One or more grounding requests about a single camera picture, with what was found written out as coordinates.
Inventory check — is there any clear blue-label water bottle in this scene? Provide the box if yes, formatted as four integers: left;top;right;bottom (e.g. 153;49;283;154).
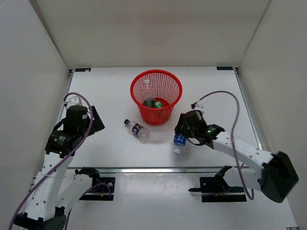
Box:
173;134;187;154

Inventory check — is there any green plastic soda bottle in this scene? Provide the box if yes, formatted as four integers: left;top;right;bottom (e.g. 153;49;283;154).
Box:
154;101;164;108

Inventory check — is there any clear green-label water bottle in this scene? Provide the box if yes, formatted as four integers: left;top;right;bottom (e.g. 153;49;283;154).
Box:
143;80;155;108

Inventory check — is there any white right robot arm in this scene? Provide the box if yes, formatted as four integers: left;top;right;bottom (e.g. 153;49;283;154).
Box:
175;110;299;203

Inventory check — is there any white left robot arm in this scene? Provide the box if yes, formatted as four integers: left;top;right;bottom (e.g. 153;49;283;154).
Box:
9;105;105;230

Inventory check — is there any red mesh plastic bin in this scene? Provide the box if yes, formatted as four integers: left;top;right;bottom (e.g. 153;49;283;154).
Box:
130;69;182;125

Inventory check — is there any clear Pepsi-label plastic bottle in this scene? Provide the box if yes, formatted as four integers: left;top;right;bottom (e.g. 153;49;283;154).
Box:
124;119;150;140

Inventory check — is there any blue sticker left corner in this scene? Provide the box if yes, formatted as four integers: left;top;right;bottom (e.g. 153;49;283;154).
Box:
74;68;91;72

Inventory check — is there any blue sticker corner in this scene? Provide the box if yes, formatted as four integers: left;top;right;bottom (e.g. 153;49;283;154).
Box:
74;68;91;72
216;66;233;71

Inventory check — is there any blue sticker right corner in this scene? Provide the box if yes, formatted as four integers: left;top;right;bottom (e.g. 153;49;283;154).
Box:
216;66;233;71

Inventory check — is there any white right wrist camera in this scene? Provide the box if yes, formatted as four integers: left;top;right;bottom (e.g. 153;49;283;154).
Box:
191;102;205;114

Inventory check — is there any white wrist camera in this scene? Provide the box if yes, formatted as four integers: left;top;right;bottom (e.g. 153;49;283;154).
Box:
64;96;83;110
191;102;205;114

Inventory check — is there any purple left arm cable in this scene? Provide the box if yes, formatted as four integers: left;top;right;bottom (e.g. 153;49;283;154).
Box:
9;93;112;230

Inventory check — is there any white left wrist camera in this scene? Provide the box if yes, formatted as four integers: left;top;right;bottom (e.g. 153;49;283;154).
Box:
64;96;83;110

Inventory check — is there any aluminium front table rail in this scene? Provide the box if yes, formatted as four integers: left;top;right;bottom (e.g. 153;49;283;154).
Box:
66;166;228;173

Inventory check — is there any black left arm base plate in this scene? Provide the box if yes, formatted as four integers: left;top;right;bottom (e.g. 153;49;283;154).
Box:
79;173;116;201

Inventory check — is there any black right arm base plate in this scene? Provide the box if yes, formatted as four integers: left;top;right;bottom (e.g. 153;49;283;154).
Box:
188;166;247;203

